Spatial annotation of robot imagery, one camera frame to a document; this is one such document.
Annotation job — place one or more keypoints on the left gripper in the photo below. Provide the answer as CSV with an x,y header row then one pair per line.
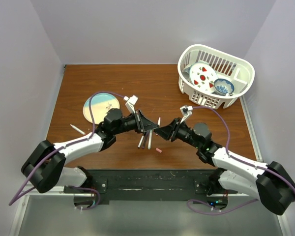
x,y
142,124

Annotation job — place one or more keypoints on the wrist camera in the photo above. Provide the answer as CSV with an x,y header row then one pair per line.
x,y
186,112
130,103

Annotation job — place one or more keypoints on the white plastic dish basket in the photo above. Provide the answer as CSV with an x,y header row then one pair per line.
x,y
236,70

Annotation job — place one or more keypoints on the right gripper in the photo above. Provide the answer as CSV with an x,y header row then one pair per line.
x,y
169,132

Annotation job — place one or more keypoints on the small black-tipped white marker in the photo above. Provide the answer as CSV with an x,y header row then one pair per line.
x,y
140,142

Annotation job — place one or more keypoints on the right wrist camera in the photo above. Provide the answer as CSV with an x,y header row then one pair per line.
x,y
186,112

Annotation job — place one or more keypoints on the strawberry pattern plate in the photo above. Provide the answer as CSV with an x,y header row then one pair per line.
x,y
202,76

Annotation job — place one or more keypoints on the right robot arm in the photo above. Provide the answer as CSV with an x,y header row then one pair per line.
x,y
268,183

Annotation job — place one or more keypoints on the white marker with green end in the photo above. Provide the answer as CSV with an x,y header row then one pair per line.
x,y
150,139

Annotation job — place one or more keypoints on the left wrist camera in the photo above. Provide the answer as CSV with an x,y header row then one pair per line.
x,y
130,103

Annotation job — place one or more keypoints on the purple pen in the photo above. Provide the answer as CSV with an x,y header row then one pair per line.
x,y
145,140

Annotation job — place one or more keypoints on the white pen at table edge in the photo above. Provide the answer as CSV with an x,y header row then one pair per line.
x,y
77,129

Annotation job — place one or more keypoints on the blue and white bowl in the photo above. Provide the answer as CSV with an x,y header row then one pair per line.
x,y
223,87

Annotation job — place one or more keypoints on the round pastel plate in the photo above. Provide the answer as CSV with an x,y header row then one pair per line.
x,y
101,104

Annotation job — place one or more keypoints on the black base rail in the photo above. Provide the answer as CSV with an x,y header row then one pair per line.
x,y
158,185

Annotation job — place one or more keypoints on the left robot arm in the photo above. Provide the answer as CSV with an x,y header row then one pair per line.
x,y
45,165

